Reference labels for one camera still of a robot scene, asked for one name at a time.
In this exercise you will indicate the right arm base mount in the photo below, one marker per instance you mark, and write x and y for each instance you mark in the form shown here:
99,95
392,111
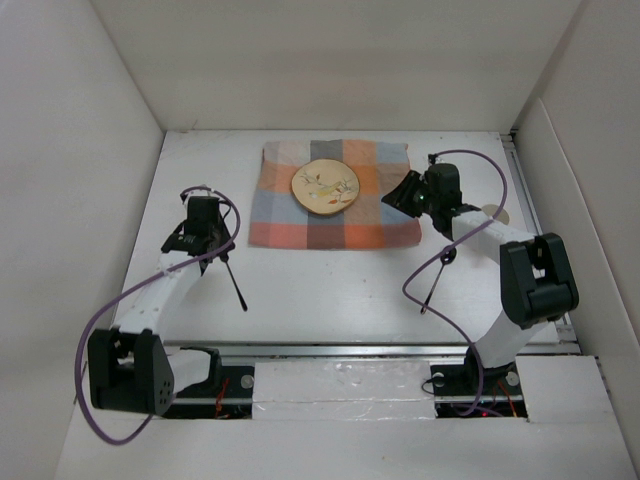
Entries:
458,392

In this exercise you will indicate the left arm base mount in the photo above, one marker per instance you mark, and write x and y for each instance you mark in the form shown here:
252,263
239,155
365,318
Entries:
227,396

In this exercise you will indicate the aluminium rail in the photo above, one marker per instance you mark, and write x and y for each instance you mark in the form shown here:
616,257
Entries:
564,327
263,349

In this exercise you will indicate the checkered orange blue cloth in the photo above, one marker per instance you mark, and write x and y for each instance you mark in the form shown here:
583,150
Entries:
279,221

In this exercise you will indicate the aluminium right side rail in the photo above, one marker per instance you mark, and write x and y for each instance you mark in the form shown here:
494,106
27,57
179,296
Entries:
564,327

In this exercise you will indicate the pink ceramic cup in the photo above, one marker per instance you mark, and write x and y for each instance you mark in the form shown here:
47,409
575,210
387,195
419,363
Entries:
493,211

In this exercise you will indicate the beige floral ceramic plate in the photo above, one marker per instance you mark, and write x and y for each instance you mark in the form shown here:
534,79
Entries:
325,186

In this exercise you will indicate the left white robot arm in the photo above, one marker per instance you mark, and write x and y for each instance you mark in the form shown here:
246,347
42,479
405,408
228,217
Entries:
129,368

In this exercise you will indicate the black metal fork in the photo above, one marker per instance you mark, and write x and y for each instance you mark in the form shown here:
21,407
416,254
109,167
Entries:
236,285

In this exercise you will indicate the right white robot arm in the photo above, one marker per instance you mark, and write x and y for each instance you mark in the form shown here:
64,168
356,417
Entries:
537,285

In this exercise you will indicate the black metal spoon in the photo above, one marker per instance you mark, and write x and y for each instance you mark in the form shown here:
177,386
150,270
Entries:
446,259

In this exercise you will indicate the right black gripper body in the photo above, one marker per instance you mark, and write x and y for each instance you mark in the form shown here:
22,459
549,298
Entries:
429,202

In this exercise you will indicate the aluminium front rail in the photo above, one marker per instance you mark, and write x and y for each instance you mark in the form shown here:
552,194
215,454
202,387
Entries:
263,349

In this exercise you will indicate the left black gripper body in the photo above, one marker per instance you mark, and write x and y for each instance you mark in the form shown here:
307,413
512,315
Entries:
220,235

